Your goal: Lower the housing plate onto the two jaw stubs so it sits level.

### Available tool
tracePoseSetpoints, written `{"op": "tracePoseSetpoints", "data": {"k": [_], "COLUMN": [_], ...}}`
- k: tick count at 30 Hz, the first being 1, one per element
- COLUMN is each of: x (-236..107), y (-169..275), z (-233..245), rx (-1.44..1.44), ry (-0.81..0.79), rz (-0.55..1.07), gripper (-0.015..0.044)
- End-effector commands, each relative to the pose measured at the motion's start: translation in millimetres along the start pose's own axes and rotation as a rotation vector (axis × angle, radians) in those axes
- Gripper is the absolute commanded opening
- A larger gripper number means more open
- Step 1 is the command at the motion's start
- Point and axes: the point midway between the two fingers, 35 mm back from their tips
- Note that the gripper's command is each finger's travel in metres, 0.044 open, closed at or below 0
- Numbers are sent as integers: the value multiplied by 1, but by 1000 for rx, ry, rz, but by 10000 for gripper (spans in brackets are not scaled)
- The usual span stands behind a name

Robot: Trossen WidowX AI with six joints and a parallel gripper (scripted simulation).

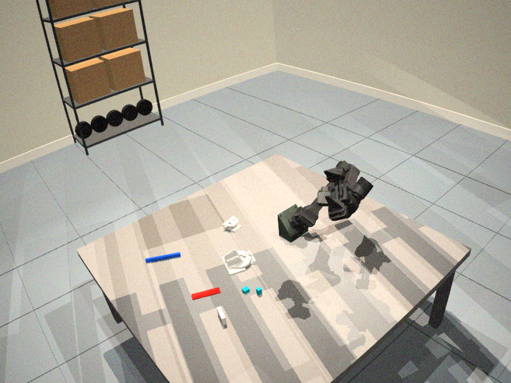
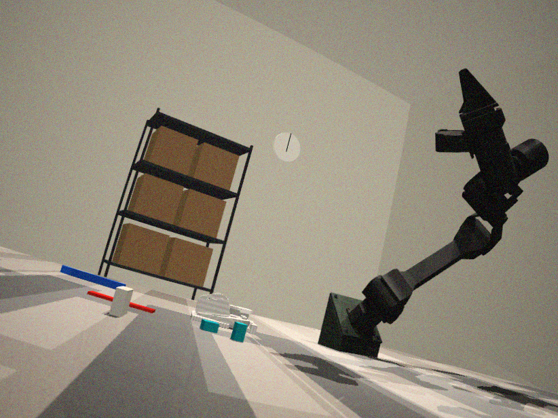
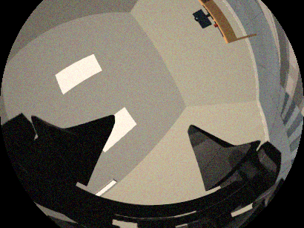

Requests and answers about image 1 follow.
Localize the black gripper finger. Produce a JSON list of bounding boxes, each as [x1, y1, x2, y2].
[[325, 196, 345, 215], [324, 168, 342, 180]]

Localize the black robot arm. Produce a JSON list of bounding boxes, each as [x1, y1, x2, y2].
[[288, 160, 373, 230]]

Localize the blue flat bar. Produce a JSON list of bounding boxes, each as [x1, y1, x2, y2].
[[145, 253, 180, 263]]

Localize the red flat bar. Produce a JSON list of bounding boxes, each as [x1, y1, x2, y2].
[[191, 287, 220, 300]]

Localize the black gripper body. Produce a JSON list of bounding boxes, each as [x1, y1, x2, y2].
[[328, 166, 354, 221]]

